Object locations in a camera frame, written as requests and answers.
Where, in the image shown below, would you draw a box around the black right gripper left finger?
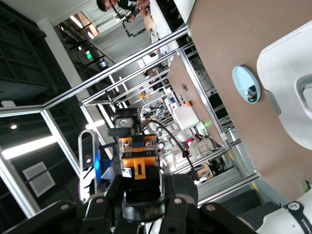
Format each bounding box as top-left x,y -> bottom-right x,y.
0,174 -> 124,234

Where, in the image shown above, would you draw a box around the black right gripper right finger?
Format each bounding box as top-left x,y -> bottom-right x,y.
146,174 -> 256,234

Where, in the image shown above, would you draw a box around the orange push button switch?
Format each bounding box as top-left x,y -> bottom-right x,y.
107,107 -> 167,223

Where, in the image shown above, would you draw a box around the beige chair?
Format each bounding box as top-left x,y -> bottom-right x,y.
189,136 -> 213,159

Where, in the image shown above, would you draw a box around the white ventilation grille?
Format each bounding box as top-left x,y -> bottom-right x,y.
21,160 -> 56,198

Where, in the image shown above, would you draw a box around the white cubic box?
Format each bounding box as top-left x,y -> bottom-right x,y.
172,104 -> 197,131

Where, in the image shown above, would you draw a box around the brown neighbouring work table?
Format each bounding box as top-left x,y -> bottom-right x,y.
167,54 -> 228,147

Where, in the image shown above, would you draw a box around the light blue round plate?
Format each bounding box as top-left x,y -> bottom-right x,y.
231,65 -> 263,104

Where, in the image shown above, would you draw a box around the white lunch box grey clips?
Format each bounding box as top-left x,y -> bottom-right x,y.
255,20 -> 312,151

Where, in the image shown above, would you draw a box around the person with black hair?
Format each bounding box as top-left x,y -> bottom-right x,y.
96,0 -> 117,13

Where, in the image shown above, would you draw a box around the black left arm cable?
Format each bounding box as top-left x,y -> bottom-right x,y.
142,119 -> 196,180

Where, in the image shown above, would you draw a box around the aluminium cell frame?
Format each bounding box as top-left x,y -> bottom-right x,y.
0,24 -> 263,220

